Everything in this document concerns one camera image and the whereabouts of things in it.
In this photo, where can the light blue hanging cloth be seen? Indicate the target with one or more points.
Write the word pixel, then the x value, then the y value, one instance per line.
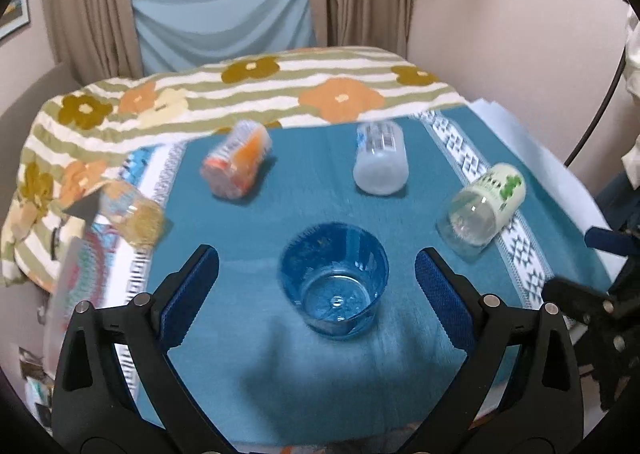
pixel 225 19

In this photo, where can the orange label plastic bottle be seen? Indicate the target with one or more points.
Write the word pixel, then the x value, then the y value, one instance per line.
pixel 235 159

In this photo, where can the floral striped blanket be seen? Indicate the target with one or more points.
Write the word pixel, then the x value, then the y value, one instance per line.
pixel 300 84

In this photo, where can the clear cup with green print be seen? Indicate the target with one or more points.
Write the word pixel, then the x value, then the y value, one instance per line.
pixel 480 209

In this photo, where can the blue plastic cup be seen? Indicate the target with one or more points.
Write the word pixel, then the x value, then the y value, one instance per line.
pixel 335 284

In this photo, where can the frosted white plastic cup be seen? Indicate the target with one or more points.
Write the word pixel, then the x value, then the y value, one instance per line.
pixel 380 164

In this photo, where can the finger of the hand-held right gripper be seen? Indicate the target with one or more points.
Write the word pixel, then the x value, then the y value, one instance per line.
pixel 612 239
pixel 580 301

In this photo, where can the teal cloth with patterned border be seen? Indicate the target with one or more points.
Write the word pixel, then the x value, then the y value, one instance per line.
pixel 310 184

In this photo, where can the framed wall picture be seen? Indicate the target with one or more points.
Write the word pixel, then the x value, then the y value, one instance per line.
pixel 14 11

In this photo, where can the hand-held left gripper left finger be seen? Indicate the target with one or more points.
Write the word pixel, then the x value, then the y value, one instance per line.
pixel 190 296

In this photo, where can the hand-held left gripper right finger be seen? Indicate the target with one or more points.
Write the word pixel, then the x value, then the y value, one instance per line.
pixel 442 299

